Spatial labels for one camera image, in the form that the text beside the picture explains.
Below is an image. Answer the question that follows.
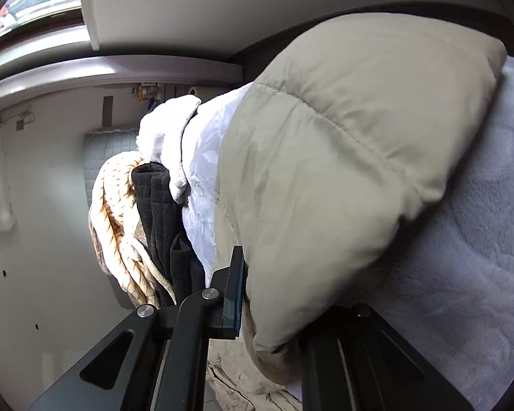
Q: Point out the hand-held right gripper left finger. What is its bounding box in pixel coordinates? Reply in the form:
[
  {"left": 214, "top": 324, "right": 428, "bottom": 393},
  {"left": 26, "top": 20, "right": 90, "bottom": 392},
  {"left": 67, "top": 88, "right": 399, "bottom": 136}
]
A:
[{"left": 29, "top": 246, "right": 246, "bottom": 411}]

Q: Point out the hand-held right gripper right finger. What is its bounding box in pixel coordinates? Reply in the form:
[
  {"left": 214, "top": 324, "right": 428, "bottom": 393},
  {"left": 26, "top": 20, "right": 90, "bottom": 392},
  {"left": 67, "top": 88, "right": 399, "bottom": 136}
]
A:
[{"left": 302, "top": 304, "right": 474, "bottom": 411}]

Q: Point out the beige puffer jacket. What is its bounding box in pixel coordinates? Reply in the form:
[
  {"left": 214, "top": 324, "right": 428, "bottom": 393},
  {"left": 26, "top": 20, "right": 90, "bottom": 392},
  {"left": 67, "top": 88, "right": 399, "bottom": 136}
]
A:
[{"left": 203, "top": 12, "right": 509, "bottom": 411}]

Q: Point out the black knit garment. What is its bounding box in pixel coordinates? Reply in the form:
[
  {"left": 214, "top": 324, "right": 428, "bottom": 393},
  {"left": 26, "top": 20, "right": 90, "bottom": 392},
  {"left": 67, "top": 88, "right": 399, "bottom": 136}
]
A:
[{"left": 131, "top": 162, "right": 207, "bottom": 309}]

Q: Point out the white patterned cloth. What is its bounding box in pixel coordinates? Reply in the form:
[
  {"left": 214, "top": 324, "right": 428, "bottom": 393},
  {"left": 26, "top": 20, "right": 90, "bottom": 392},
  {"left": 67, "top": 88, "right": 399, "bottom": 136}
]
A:
[{"left": 182, "top": 83, "right": 253, "bottom": 284}]

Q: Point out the grey plush blanket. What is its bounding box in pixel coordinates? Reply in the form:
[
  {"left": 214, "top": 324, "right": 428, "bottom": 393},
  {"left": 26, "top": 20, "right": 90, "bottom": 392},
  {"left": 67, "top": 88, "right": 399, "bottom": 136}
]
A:
[{"left": 360, "top": 55, "right": 514, "bottom": 411}]

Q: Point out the cream striped garment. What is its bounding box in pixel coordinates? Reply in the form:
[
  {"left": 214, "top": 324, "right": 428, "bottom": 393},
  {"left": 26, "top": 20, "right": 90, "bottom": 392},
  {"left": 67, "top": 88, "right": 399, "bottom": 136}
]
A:
[{"left": 88, "top": 152, "right": 177, "bottom": 309}]

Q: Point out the white fleece garment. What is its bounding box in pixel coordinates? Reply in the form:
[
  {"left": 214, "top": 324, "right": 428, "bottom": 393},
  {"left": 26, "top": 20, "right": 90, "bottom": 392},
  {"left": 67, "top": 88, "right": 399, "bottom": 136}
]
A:
[{"left": 138, "top": 95, "right": 202, "bottom": 205}]

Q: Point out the grey quilted cushion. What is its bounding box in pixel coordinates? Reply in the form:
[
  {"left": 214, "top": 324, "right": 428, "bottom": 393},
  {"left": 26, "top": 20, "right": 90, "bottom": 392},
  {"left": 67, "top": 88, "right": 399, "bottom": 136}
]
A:
[{"left": 83, "top": 127, "right": 140, "bottom": 220}]

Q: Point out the white radiator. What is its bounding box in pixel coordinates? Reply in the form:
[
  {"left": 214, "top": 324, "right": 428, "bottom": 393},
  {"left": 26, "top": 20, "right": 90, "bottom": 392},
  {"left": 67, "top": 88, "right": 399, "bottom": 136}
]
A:
[{"left": 0, "top": 23, "right": 244, "bottom": 117}]

